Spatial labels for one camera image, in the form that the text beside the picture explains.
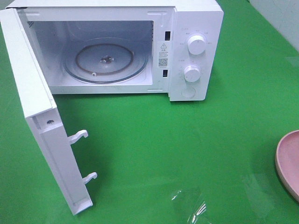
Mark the pink round plate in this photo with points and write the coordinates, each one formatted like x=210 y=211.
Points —
x=287 y=162

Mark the clear tape patch far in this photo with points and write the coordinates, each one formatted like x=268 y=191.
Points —
x=294 y=61

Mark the white microwave oven body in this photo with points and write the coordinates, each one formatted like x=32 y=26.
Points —
x=54 y=25

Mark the glass microwave turntable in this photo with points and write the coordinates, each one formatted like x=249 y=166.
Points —
x=107 y=60

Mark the white microwave knob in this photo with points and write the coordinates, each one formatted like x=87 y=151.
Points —
x=192 y=74
x=196 y=44

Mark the clear tape patch near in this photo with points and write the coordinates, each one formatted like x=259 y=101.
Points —
x=189 y=206

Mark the clear tape patch right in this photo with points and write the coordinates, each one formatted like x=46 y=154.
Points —
x=259 y=193

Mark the clear tape patch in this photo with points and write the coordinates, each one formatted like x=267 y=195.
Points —
x=294 y=61
x=189 y=206
x=259 y=193

